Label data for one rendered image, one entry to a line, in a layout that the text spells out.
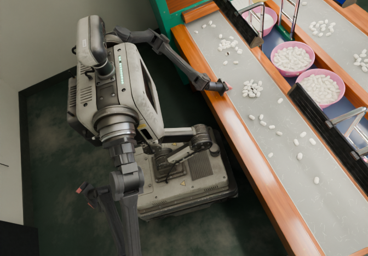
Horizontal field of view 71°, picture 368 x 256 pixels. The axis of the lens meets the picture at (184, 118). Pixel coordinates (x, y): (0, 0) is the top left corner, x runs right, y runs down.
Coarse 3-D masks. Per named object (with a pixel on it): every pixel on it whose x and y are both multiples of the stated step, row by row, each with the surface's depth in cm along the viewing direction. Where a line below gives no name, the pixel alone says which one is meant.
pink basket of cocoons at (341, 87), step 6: (306, 72) 160; (312, 72) 161; (318, 72) 160; (324, 72) 159; (330, 72) 157; (300, 78) 161; (330, 78) 159; (336, 78) 155; (342, 84) 151; (342, 90) 150; (342, 96) 147
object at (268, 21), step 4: (248, 16) 201; (252, 16) 199; (264, 16) 197; (268, 16) 197; (248, 20) 198; (252, 20) 197; (256, 20) 196; (264, 20) 194; (268, 20) 195; (272, 20) 193; (252, 24) 195; (256, 24) 195; (264, 24) 193; (268, 24) 192; (272, 24) 192; (256, 28) 193; (264, 28) 191
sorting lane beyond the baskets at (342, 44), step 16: (304, 0) 196; (320, 0) 192; (304, 16) 187; (320, 16) 184; (336, 16) 181; (320, 32) 177; (336, 32) 174; (352, 32) 171; (336, 48) 168; (352, 48) 165; (352, 64) 159
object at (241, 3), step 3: (234, 0) 206; (237, 0) 206; (240, 0) 205; (243, 0) 204; (246, 0) 204; (234, 3) 204; (237, 3) 204; (240, 3) 203; (243, 3) 202; (246, 3) 202; (252, 3) 200; (234, 6) 203; (237, 6) 202; (240, 6) 201; (243, 6) 201; (246, 6) 200; (237, 9) 200
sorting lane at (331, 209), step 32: (192, 32) 203; (224, 32) 196; (256, 64) 175; (256, 128) 151; (288, 128) 147; (288, 160) 138; (320, 160) 134; (288, 192) 130; (320, 192) 127; (352, 192) 124; (320, 224) 120; (352, 224) 117
